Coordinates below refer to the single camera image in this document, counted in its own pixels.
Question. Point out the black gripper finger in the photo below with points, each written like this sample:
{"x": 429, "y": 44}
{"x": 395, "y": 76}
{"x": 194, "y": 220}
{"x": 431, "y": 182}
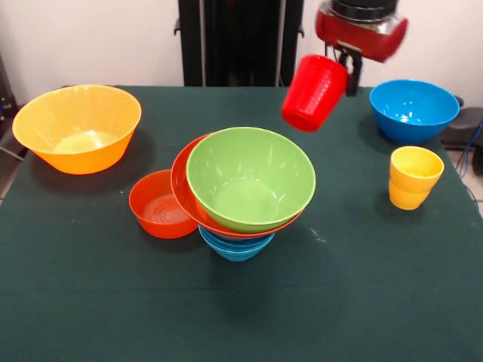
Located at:
{"x": 354, "y": 75}
{"x": 342, "y": 56}

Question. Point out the wide shallow red-orange bowl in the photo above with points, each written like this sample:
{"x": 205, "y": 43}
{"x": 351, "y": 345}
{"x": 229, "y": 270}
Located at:
{"x": 181, "y": 192}

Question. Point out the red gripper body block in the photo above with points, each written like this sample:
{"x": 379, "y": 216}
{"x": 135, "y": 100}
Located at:
{"x": 362, "y": 35}

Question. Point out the clear blue ribbed bowl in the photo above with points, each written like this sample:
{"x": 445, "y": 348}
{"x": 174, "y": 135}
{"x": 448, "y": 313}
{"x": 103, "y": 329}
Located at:
{"x": 226, "y": 241}

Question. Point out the small light blue bowl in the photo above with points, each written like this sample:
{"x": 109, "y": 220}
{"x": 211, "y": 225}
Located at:
{"x": 235, "y": 254}

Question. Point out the dark green tablecloth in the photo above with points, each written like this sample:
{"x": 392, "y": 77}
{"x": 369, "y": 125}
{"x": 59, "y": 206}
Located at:
{"x": 226, "y": 301}

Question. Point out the yellow cup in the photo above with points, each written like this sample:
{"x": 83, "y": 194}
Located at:
{"x": 411, "y": 188}

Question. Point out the black equipment box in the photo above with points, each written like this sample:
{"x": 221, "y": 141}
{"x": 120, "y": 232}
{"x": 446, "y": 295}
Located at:
{"x": 5, "y": 94}

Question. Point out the large green bowl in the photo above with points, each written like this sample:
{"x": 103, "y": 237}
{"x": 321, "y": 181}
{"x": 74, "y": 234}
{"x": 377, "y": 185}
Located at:
{"x": 249, "y": 173}

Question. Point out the red cup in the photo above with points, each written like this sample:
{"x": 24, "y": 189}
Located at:
{"x": 313, "y": 94}

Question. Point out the small red-orange bowl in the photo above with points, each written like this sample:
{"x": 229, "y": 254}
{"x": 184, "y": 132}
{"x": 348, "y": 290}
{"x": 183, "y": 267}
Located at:
{"x": 158, "y": 222}

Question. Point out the large orange bowl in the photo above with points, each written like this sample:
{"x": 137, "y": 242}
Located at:
{"x": 75, "y": 158}

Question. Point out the large blue bowl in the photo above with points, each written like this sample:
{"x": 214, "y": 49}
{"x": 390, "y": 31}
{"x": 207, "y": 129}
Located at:
{"x": 411, "y": 102}

